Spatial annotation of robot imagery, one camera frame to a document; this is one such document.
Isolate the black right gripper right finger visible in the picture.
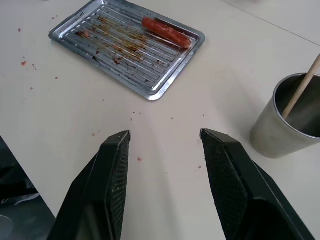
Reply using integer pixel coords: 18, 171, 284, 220
199, 128, 316, 240

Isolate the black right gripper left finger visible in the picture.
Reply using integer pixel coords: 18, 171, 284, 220
47, 130, 132, 240

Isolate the wooden stick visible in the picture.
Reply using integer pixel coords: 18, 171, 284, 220
282, 53, 320, 119

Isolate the stainless steel cup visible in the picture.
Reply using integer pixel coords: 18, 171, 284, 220
250, 72, 320, 159

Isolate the ribbed silver metal baking tray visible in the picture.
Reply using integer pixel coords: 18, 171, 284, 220
48, 0, 206, 101

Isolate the red sausage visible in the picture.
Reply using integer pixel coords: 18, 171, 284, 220
141, 16, 192, 49

